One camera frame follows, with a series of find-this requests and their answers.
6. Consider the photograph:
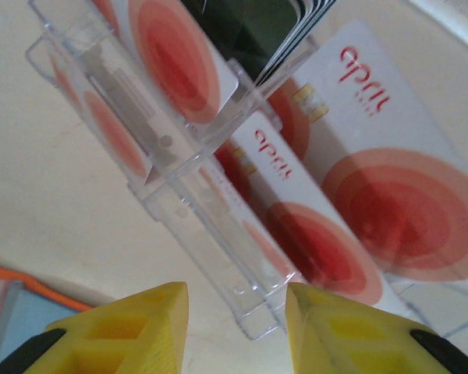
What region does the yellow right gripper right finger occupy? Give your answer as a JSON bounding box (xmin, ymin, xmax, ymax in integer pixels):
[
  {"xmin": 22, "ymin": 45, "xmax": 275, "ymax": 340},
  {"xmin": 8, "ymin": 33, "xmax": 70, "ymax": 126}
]
[{"xmin": 285, "ymin": 281, "xmax": 468, "ymax": 374}]

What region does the orange felt card holder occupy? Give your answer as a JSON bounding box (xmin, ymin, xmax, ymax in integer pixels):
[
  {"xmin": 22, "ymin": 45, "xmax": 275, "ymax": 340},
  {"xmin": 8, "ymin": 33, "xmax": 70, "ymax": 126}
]
[{"xmin": 0, "ymin": 262, "xmax": 94, "ymax": 363}]

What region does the clear acrylic card stand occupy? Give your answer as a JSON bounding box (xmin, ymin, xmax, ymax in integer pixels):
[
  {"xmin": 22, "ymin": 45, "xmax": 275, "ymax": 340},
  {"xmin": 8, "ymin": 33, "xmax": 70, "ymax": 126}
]
[{"xmin": 25, "ymin": 0, "xmax": 468, "ymax": 342}]

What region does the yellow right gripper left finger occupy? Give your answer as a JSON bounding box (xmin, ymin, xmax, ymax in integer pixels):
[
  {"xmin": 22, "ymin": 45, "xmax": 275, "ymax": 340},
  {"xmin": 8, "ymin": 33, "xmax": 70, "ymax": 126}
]
[{"xmin": 0, "ymin": 281, "xmax": 189, "ymax": 374}]

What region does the white red April card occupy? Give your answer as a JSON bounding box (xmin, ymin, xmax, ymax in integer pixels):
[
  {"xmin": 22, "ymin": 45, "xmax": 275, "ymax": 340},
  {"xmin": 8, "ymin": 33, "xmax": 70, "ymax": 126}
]
[
  {"xmin": 267, "ymin": 19, "xmax": 468, "ymax": 284},
  {"xmin": 46, "ymin": 48, "xmax": 83, "ymax": 116},
  {"xmin": 90, "ymin": 0, "xmax": 239, "ymax": 126},
  {"xmin": 213, "ymin": 111, "xmax": 384, "ymax": 307}
]

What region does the black VIP card stack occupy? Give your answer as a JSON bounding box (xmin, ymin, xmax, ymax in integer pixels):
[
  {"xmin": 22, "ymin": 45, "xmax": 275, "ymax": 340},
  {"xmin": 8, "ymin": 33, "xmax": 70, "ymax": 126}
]
[{"xmin": 179, "ymin": 0, "xmax": 339, "ymax": 90}]

